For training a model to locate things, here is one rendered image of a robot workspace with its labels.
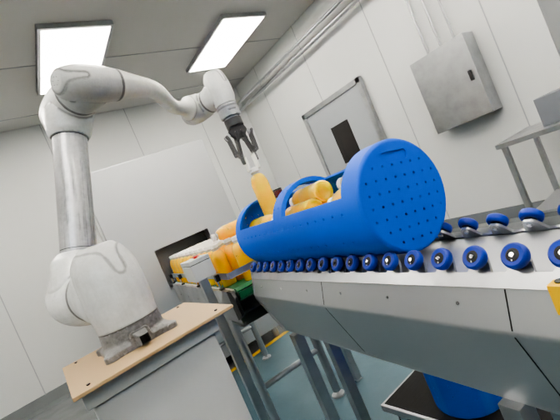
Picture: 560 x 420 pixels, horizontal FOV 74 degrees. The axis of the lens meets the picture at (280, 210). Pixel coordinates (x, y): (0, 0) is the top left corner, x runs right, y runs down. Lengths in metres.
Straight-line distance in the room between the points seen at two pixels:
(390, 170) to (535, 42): 3.40
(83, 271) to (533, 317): 0.93
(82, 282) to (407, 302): 0.77
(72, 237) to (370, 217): 0.84
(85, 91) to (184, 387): 0.86
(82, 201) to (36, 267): 4.42
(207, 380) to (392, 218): 0.59
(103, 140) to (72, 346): 2.84
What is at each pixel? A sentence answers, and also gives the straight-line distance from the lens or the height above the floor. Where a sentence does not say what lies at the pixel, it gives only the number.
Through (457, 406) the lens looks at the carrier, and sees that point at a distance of 1.74.
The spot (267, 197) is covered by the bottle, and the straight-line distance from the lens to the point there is 1.54.
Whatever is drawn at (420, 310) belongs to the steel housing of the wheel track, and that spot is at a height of 0.86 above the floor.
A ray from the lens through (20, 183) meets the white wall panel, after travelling 5.85.
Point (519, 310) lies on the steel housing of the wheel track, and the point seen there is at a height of 0.88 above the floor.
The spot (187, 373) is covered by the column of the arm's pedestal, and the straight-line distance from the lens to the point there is 0.99.
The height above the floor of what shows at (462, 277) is 0.93.
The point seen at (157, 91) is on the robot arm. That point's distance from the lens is 1.42.
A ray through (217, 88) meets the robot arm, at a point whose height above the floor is 1.71.
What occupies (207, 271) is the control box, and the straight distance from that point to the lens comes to 1.75.
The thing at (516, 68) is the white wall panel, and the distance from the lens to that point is 4.30.
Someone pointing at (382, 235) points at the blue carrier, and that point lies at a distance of 0.89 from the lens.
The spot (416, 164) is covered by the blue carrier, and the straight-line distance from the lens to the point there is 1.00.
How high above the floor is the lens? 1.21
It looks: 2 degrees down
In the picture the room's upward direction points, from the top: 23 degrees counter-clockwise
